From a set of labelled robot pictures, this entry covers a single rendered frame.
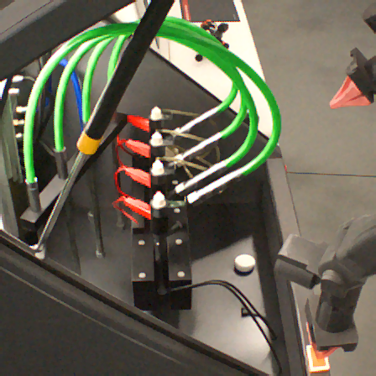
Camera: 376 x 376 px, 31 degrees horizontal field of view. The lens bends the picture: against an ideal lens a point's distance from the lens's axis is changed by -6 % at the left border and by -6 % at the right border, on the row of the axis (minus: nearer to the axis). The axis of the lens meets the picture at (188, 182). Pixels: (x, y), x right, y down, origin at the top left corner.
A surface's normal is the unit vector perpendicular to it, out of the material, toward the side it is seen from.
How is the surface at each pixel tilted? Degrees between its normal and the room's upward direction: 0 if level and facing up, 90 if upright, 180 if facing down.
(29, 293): 90
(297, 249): 19
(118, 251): 0
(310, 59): 0
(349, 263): 107
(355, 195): 0
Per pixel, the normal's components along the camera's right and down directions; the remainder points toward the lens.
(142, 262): 0.00, -0.77
